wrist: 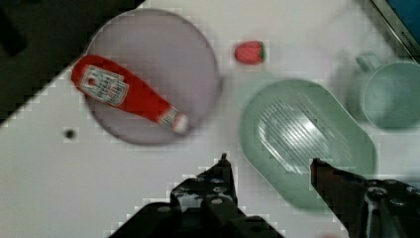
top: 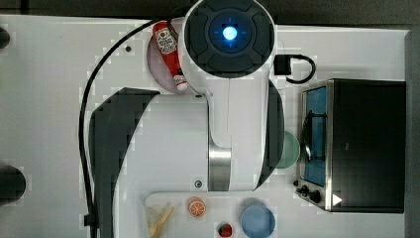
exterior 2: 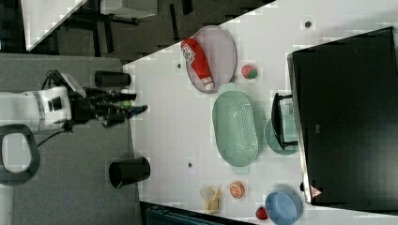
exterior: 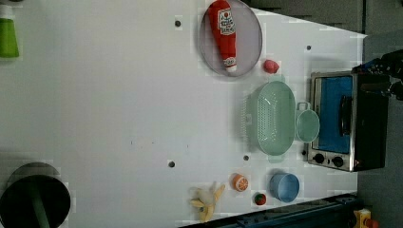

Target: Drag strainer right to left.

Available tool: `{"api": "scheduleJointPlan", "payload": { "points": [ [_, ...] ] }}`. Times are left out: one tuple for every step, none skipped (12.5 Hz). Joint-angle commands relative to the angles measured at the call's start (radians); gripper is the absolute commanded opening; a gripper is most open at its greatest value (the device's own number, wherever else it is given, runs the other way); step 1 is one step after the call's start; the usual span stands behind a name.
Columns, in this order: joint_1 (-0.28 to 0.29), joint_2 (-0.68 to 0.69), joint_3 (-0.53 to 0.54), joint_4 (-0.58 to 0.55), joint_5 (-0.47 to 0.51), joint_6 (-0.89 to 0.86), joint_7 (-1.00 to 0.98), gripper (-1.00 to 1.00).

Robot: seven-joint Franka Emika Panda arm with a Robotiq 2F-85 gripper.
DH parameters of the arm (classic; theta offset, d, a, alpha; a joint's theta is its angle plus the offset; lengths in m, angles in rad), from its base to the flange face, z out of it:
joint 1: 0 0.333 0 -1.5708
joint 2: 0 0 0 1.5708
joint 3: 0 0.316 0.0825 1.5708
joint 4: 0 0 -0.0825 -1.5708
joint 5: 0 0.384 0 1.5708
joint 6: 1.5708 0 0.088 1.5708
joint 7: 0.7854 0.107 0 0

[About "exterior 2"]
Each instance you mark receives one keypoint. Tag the black cylinder upper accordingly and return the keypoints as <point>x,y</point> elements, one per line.
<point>105,79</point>

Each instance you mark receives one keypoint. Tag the green marker pen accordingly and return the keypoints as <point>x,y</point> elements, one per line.
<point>126,104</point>

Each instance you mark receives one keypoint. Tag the red ketchup bottle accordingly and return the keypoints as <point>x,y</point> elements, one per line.
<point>196,58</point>

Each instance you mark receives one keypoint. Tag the toy strawberry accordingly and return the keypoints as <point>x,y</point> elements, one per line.
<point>249,72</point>

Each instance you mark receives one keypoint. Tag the pink oval tray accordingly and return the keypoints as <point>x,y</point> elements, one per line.
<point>220,51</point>

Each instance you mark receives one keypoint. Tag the large black box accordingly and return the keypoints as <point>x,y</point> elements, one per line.
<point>345,101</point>

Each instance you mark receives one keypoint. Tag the dark blue crate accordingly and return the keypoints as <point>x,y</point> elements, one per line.
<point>156,214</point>

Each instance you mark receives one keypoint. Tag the black cup lower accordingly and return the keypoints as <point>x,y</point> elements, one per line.
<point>131,171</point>

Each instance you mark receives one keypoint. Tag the teal round plate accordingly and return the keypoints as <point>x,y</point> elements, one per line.
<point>289,136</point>

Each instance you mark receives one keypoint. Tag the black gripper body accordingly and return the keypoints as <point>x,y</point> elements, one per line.
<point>84,102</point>

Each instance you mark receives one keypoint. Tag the blue bowl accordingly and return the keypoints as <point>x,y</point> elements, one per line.
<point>284,206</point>

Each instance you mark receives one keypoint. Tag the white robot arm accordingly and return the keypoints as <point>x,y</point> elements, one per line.
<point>60,104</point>

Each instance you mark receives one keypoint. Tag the mint green plastic strainer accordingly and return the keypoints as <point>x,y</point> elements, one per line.
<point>234,129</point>

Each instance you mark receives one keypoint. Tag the toy orange slice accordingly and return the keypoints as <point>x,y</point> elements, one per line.
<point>237,190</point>

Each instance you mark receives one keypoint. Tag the small red toy fruit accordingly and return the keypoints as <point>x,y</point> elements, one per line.
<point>261,213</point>

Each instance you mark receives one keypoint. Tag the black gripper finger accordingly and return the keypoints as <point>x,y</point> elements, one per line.
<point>119,96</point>
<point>121,114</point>

